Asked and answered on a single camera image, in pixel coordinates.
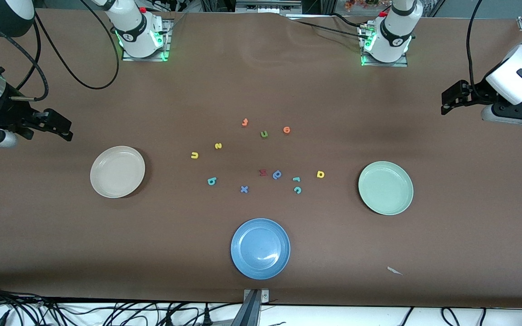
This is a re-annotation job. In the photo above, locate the beige brown plate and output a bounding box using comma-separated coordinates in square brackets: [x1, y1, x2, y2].
[90, 146, 146, 199]

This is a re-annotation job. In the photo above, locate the brown table cover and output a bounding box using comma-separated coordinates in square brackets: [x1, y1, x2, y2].
[0, 8, 522, 309]

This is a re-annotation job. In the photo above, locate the light green plate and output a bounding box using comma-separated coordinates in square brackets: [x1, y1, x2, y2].
[358, 161, 414, 216]

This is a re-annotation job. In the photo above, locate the blue plate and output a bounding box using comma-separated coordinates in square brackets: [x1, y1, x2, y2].
[231, 218, 291, 280]

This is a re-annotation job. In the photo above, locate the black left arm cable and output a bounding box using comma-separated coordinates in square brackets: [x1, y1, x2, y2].
[466, 0, 486, 98]

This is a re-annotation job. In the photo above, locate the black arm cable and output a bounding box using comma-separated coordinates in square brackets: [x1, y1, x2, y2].
[0, 0, 121, 101]
[466, 0, 486, 98]

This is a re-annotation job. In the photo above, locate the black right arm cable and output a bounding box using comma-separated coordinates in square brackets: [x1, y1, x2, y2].
[0, 0, 121, 101]

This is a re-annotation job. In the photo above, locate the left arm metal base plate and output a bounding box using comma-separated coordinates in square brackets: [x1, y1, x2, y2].
[361, 25, 409, 68]

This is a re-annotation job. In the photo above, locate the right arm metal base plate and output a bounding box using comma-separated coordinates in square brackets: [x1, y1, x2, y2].
[121, 19, 171, 62]

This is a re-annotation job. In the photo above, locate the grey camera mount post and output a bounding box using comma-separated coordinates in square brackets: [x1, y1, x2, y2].
[230, 289, 270, 326]

